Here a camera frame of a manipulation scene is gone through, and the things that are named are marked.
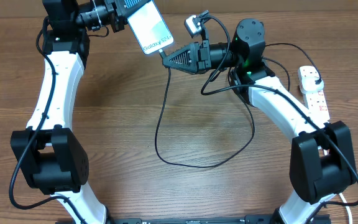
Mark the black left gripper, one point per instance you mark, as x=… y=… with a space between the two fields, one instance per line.
x=119 y=21

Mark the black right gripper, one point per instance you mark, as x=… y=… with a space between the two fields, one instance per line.
x=196 y=57

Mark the blue smartphone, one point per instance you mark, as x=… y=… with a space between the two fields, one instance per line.
x=150 y=28

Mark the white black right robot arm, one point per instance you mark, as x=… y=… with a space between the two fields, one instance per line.
x=322 y=162

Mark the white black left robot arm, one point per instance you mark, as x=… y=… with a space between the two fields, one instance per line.
x=48 y=154

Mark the white charger adapter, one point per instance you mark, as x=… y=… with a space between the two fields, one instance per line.
x=310 y=85

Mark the white power strip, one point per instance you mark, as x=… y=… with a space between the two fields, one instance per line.
x=316 y=101

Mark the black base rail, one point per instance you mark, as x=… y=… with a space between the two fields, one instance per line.
x=191 y=220

